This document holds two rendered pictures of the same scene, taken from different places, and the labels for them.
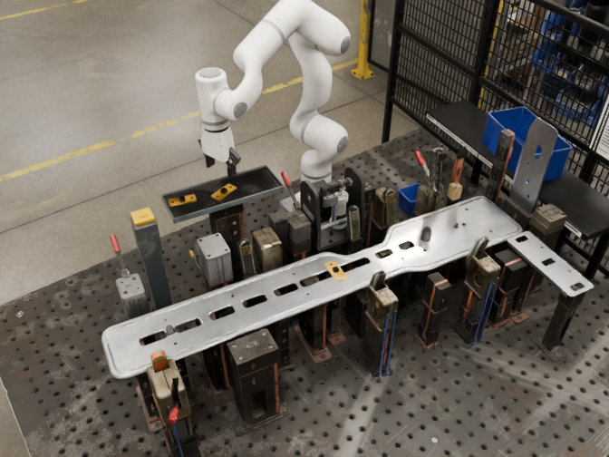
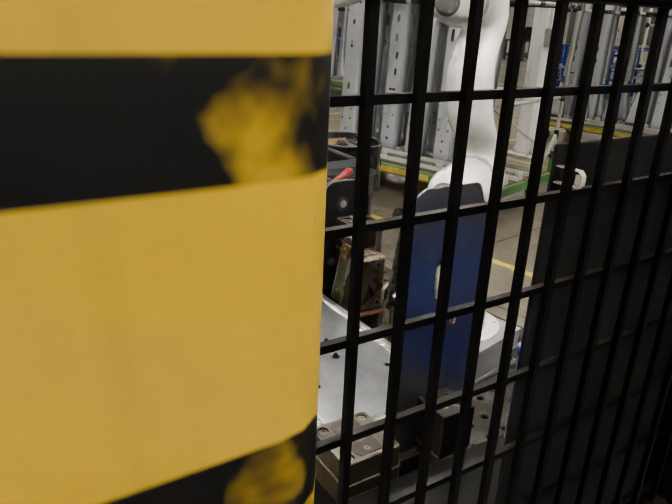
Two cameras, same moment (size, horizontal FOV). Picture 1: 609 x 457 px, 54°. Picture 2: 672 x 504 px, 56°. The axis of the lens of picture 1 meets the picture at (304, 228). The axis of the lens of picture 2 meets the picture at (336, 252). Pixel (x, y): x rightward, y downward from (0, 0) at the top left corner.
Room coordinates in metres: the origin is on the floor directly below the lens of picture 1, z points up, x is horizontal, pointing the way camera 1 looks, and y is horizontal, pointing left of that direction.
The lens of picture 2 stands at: (1.42, -1.41, 1.52)
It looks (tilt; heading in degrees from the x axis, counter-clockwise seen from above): 21 degrees down; 83
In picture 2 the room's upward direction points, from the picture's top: 3 degrees clockwise
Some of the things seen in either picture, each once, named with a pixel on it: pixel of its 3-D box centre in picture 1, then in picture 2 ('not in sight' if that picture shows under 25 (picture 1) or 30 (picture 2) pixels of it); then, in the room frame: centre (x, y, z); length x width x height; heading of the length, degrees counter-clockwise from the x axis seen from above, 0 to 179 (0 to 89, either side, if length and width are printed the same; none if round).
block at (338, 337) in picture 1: (332, 301); not in sight; (1.31, -0.09, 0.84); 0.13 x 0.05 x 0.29; 27
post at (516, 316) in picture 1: (522, 282); not in sight; (1.40, -0.74, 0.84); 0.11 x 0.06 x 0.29; 27
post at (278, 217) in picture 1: (279, 260); not in sight; (1.45, 0.08, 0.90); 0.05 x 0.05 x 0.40; 27
